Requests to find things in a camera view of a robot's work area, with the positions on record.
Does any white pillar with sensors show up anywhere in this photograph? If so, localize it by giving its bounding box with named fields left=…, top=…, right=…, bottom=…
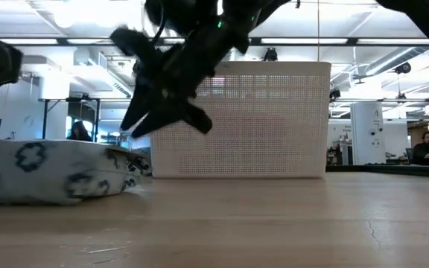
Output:
left=349, top=101, right=387, bottom=166

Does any black overhead frame beam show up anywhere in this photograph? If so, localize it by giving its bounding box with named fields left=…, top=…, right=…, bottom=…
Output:
left=0, top=36, right=429, bottom=48

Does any black background table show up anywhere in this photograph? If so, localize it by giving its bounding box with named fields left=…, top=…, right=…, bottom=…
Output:
left=38, top=95, right=102, bottom=141

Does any white pouch with dark crosses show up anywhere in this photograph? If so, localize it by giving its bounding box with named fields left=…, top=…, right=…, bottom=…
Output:
left=0, top=139, right=152, bottom=206

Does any white perforated plastic basket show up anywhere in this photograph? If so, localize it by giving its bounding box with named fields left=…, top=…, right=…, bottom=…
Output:
left=149, top=61, right=332, bottom=179

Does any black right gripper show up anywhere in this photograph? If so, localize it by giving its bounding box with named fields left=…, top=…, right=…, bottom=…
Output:
left=109, top=22, right=251, bottom=139

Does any thin vertical frame post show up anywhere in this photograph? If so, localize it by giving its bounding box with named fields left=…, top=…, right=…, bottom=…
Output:
left=316, top=0, right=320, bottom=63

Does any person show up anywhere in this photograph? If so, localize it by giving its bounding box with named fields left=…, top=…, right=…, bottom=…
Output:
left=66, top=121, right=93, bottom=142
left=411, top=130, right=429, bottom=166

